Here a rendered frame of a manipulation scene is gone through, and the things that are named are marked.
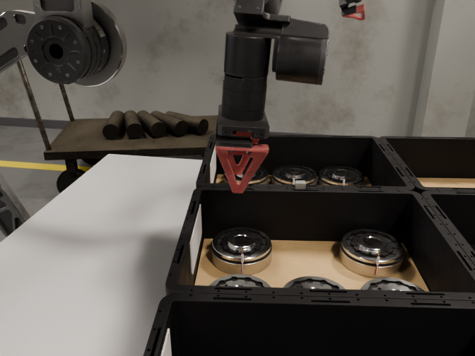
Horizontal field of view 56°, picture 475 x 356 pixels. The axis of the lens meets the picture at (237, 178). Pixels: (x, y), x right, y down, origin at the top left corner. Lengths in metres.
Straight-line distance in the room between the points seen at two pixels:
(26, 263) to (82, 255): 0.12
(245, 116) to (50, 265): 0.65
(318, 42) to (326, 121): 3.25
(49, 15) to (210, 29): 2.75
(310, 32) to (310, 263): 0.39
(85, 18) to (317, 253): 0.68
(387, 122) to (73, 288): 3.18
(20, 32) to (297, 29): 0.81
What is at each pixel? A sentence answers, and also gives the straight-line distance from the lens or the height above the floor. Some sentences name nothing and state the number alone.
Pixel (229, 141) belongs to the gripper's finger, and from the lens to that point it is 0.56.
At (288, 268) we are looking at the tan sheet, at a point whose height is 0.83.
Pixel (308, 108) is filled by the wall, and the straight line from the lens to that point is 3.77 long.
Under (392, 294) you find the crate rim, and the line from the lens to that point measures 0.58.
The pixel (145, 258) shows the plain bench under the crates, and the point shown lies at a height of 0.70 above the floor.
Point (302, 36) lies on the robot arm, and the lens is 0.57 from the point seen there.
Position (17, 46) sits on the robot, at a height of 1.12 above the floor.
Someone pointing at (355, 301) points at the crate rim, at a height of 0.93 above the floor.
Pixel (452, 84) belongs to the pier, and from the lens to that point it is 3.53.
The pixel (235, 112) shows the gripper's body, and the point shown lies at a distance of 0.57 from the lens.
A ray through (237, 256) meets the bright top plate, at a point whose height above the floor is 0.86.
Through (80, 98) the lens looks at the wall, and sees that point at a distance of 4.29.
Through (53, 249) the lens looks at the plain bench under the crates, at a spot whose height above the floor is 0.70.
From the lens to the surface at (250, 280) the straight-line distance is 0.69.
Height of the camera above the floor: 1.28
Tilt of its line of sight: 24 degrees down
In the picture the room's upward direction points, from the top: straight up
